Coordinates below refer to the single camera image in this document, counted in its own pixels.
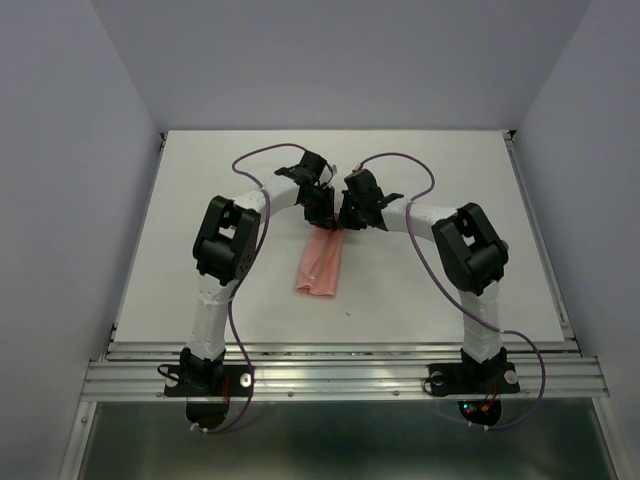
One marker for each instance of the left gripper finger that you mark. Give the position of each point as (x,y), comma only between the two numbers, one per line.
(325,222)
(327,204)

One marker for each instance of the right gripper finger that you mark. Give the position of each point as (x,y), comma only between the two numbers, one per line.
(346,217)
(357,223)

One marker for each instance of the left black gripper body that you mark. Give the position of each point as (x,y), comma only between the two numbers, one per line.
(315,197)

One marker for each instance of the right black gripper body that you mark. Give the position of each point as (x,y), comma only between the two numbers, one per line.
(352,208)

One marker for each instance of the pink satin napkin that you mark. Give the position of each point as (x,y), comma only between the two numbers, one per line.
(319,267)

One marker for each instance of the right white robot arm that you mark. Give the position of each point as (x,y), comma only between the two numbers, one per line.
(473,258)

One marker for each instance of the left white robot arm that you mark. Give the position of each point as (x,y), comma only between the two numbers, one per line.
(225,248)

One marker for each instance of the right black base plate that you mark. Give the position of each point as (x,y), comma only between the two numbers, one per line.
(445,379)

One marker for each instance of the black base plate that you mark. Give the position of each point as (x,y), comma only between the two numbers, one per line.
(229,381)
(445,379)

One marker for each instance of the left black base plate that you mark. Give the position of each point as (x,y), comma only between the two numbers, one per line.
(229,381)

